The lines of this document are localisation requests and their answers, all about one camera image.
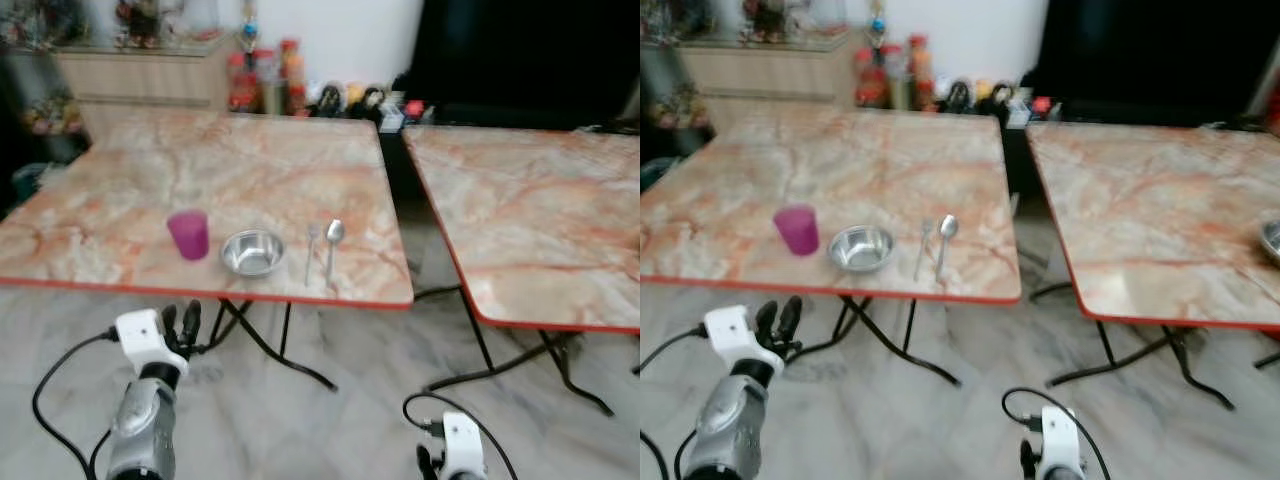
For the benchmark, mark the small flower basket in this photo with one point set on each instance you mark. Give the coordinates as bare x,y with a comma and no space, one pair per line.
52,113
703,106

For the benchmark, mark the steel fork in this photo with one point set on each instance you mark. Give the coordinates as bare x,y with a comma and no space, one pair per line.
311,255
922,250

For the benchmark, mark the hanging bead ornament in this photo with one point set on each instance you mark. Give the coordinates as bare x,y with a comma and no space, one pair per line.
250,30
878,26

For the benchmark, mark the clear jar with red cap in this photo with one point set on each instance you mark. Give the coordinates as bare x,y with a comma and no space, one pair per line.
269,85
897,80

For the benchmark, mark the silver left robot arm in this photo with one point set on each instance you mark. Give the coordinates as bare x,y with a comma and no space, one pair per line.
727,425
143,430

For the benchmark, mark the small red container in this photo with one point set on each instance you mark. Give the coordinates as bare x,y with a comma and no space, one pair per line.
1043,106
415,109

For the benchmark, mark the small steel bowl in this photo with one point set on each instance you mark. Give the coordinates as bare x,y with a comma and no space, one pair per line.
252,253
861,248

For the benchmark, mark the artificial flower arrangement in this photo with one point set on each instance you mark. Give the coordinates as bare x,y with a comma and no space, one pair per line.
770,18
140,22
675,20
40,22

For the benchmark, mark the steel spoon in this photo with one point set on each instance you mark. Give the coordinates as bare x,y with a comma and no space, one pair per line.
334,233
947,229

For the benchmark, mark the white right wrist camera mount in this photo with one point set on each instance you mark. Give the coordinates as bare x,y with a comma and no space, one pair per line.
1062,440
464,445

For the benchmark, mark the light wooden cabinet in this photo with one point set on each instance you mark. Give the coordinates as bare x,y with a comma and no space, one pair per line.
770,78
150,80

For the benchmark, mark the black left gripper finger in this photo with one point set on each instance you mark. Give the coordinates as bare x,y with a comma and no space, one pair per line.
790,318
191,320
766,322
171,323

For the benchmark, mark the tall orange bottle red cap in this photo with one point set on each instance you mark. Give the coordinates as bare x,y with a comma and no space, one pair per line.
921,70
293,75

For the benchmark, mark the pink plastic cup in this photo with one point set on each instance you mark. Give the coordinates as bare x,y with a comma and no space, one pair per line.
797,230
188,236

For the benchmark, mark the small yellow capped bottle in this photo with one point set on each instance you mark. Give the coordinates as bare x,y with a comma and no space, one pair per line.
355,96
984,92

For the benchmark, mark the black television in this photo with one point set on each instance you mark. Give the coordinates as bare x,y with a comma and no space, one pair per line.
530,50
1150,50

